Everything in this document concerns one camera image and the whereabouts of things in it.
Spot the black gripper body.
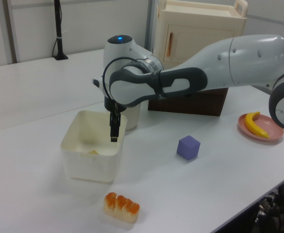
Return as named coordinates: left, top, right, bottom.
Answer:
left=104, top=95, right=128, bottom=120

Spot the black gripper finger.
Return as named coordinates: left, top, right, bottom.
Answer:
left=115, top=116, right=121, bottom=143
left=109, top=116, right=116, bottom=143

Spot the cream plastic box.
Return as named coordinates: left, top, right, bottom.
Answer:
left=60, top=110, right=128, bottom=183

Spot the dark brown wooden drawer box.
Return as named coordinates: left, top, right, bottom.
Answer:
left=147, top=87, right=229, bottom=117

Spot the beige lidded trash can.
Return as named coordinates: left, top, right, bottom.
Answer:
left=125, top=102, right=142, bottom=131

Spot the purple cube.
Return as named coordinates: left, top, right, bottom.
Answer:
left=176, top=135, right=201, bottom=161

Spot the toy bread with orange glaze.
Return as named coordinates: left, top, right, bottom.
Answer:
left=103, top=192, right=141, bottom=224

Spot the black pole stand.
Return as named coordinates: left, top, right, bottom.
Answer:
left=52, top=0, right=69, bottom=61

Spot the cream plastic cabinet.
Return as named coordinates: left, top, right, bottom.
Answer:
left=153, top=0, right=249, bottom=64

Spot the yellow banana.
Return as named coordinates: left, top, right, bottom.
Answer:
left=244, top=111, right=270, bottom=139

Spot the pink plate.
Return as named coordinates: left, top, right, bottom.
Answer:
left=237, top=113, right=284, bottom=145

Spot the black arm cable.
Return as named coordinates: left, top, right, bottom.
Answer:
left=101, top=56, right=167, bottom=115

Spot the black pole cable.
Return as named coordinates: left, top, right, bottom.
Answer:
left=51, top=38, right=58, bottom=58

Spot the black cable bundle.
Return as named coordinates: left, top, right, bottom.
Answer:
left=252, top=172, right=284, bottom=233

